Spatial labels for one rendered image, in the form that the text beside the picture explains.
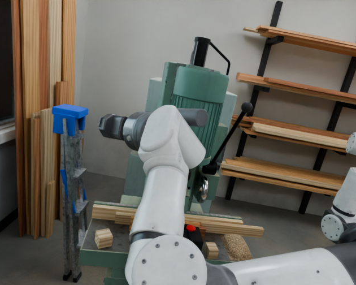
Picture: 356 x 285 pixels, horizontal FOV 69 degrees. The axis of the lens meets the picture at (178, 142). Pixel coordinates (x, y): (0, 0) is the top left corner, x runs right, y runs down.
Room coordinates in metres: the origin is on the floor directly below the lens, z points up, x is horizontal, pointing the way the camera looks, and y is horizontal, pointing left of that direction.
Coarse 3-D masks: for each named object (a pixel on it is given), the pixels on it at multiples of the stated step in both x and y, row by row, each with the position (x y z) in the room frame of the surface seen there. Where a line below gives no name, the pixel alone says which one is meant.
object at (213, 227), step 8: (120, 216) 0.85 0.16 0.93; (128, 216) 0.86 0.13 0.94; (128, 224) 0.86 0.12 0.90; (208, 224) 0.91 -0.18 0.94; (216, 224) 0.91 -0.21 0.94; (224, 224) 0.93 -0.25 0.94; (232, 224) 0.94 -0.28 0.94; (240, 224) 0.95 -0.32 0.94; (208, 232) 0.91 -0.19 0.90; (216, 232) 0.92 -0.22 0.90; (224, 232) 0.92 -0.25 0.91; (232, 232) 0.93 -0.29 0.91; (240, 232) 0.93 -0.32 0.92; (248, 232) 0.94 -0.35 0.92; (256, 232) 0.94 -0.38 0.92
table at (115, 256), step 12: (96, 228) 0.80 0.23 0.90; (120, 228) 0.83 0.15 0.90; (84, 240) 0.73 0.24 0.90; (120, 240) 0.76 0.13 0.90; (204, 240) 0.85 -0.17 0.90; (216, 240) 0.87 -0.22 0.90; (84, 252) 0.69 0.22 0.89; (96, 252) 0.69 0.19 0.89; (108, 252) 0.70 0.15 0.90; (120, 252) 0.71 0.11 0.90; (204, 252) 0.79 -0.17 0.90; (84, 264) 0.69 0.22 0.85; (96, 264) 0.69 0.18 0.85; (108, 264) 0.70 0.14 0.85; (120, 264) 0.70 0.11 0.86; (216, 264) 0.76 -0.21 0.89
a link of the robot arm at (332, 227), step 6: (324, 216) 0.75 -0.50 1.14; (330, 216) 0.73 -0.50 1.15; (336, 216) 0.72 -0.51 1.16; (324, 222) 0.74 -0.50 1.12; (330, 222) 0.73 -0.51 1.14; (336, 222) 0.71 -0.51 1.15; (342, 222) 0.70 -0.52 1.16; (354, 222) 0.69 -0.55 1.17; (324, 228) 0.74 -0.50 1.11; (330, 228) 0.72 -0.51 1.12; (336, 228) 0.70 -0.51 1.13; (342, 228) 0.69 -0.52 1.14; (324, 234) 0.73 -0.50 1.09; (330, 234) 0.71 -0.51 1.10; (336, 234) 0.70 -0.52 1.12; (336, 240) 0.70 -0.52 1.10
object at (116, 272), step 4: (112, 268) 0.70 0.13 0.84; (116, 268) 0.70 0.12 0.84; (120, 268) 0.71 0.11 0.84; (112, 272) 0.70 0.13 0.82; (116, 272) 0.70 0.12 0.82; (120, 272) 0.71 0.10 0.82; (124, 272) 0.71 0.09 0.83; (112, 276) 0.70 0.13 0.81; (116, 276) 0.70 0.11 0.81; (120, 276) 0.71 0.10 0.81; (124, 276) 0.71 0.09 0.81
